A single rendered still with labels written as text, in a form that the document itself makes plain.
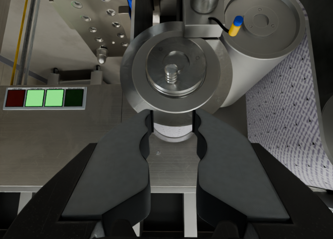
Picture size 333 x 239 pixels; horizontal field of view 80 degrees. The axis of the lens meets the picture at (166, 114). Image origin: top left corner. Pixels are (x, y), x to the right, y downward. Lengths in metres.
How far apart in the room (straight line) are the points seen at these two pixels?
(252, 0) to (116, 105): 0.44
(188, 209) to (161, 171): 0.12
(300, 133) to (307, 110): 0.04
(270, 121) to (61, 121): 0.55
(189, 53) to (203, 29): 0.04
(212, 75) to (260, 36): 0.09
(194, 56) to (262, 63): 0.10
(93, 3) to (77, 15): 0.06
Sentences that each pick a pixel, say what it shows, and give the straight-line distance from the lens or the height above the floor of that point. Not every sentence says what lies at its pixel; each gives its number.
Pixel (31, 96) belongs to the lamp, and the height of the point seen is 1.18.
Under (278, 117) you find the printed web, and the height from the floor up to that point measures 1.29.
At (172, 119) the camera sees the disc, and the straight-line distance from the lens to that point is 0.25.
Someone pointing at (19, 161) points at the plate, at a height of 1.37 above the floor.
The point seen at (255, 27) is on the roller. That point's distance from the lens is 0.32.
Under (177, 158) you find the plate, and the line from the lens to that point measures 0.58.
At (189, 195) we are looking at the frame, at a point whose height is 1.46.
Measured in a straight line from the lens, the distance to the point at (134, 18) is 0.32.
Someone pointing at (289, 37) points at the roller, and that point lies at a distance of 0.34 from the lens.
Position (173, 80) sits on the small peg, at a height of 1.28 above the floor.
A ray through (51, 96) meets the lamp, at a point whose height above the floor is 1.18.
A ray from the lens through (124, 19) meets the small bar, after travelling 0.52.
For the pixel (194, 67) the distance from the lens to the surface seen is 0.25.
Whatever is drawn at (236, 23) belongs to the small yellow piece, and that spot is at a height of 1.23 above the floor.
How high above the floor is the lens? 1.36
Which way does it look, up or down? 12 degrees down
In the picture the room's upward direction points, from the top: 180 degrees counter-clockwise
